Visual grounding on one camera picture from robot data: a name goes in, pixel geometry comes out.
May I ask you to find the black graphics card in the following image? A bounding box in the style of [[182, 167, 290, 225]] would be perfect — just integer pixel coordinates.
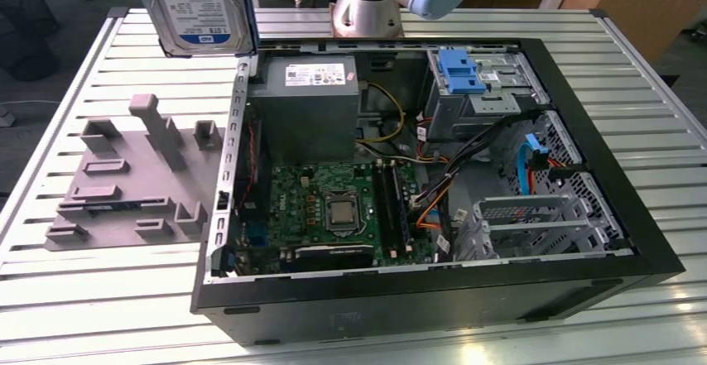
[[291, 243, 378, 274]]

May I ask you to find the grey power supply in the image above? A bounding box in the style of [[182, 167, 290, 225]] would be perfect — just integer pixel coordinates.
[[247, 54, 363, 166]]

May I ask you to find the black PC case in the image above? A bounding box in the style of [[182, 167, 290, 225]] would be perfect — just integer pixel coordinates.
[[190, 36, 686, 345]]

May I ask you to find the silver disk bay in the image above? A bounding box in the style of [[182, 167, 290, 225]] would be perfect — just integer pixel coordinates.
[[458, 194, 618, 259]]

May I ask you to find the hard disk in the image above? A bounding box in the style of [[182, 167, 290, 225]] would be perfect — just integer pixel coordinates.
[[128, 0, 262, 58]]

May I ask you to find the white grey wire bundle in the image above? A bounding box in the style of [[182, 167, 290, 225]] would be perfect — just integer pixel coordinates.
[[356, 140, 452, 166]]

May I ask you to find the silver drive cage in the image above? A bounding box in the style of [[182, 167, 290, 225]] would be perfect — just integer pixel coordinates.
[[423, 46, 553, 143]]

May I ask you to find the orange wire white tag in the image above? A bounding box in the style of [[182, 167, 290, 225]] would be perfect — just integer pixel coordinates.
[[414, 110, 440, 164]]

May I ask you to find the red black twisted wire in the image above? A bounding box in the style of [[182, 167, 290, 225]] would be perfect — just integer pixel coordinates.
[[247, 119, 263, 187]]

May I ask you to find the white cable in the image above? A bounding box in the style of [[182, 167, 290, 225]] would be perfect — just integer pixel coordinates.
[[0, 98, 60, 108]]

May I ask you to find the black case fan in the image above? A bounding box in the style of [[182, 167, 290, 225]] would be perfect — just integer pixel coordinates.
[[235, 102, 274, 219]]

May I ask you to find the blue plastic latch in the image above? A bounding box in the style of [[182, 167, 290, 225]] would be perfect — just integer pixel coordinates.
[[435, 50, 488, 95]]

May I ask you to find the yellow black power wire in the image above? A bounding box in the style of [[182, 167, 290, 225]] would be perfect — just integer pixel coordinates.
[[356, 83, 408, 147]]

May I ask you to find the black RAM stick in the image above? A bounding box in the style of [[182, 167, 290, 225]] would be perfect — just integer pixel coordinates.
[[388, 161, 415, 254], [372, 158, 400, 259]]

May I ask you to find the silver CPU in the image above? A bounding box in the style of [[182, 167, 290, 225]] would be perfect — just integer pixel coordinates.
[[330, 200, 360, 224]]

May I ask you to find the black sleeved cable bundle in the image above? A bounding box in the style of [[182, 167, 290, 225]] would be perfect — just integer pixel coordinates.
[[439, 108, 551, 186]]

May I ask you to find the wooden cabinet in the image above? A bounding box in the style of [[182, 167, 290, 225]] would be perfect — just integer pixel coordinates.
[[561, 0, 707, 66]]

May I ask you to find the grey parts rack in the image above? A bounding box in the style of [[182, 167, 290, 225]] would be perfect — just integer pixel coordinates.
[[43, 94, 228, 252]]

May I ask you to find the green motherboard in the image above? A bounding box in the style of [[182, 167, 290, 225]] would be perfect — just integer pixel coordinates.
[[236, 161, 438, 277]]

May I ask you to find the orange wire black connector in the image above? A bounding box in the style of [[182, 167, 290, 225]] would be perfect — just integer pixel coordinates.
[[527, 161, 590, 195]]

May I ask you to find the black mesh bin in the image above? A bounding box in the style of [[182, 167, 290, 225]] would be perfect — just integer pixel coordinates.
[[0, 0, 62, 83]]

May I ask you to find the CPU socket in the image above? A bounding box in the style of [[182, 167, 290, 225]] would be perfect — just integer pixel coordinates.
[[322, 190, 367, 235]]

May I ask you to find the blue data wire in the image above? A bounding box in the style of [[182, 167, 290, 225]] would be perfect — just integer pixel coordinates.
[[518, 132, 554, 196]]

